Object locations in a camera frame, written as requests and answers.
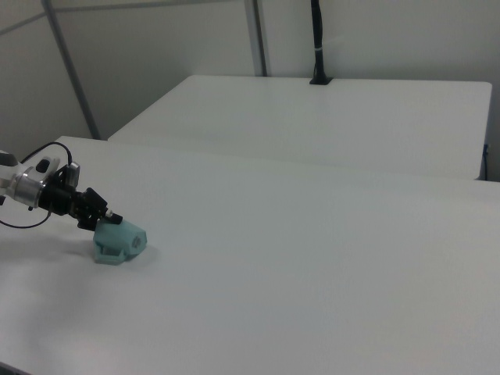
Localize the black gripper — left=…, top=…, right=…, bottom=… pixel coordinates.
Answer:
left=38, top=183, right=124, bottom=231

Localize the teal faceted plastic cup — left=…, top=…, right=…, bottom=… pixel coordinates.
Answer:
left=92, top=218, right=149, bottom=267

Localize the white rectangular table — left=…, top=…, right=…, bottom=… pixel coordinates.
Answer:
left=106, top=74, right=494, bottom=182

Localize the black pole with base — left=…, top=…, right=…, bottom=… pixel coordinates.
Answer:
left=309, top=0, right=334, bottom=86

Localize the white grey wrist camera box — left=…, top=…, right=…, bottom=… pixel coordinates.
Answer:
left=35, top=155, right=82, bottom=188

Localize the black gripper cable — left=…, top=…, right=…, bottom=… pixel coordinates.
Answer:
left=0, top=209, right=54, bottom=230

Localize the black camera cable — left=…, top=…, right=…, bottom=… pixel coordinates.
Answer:
left=20, top=141, right=78, bottom=167

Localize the grey metal partition post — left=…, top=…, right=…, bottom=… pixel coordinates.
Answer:
left=245, top=0, right=270, bottom=77
left=41, top=0, right=102, bottom=140

